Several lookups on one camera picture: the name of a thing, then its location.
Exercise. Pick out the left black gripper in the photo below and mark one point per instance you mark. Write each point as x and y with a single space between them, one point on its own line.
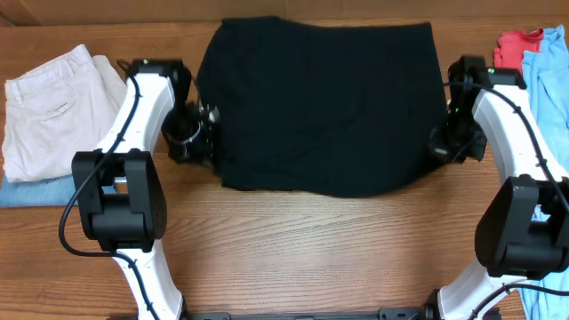
202 153

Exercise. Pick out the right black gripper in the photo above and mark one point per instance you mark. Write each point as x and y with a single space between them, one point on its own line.
436 148

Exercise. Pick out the black t-shirt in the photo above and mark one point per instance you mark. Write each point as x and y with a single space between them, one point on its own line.
342 112

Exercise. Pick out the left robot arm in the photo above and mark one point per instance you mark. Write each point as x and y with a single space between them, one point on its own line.
118 193

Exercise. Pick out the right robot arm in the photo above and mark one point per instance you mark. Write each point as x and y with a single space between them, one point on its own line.
523 235

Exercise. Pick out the red t-shirt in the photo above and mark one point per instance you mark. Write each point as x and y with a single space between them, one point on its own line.
512 45

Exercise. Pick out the light blue t-shirt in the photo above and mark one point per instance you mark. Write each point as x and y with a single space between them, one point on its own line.
546 76

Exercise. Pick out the beige folded trousers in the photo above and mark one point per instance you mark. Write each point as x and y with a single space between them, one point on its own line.
66 105

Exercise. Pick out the blue folded jeans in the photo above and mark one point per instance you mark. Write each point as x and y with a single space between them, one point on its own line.
51 192

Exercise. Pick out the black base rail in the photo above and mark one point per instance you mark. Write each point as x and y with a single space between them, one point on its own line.
381 314

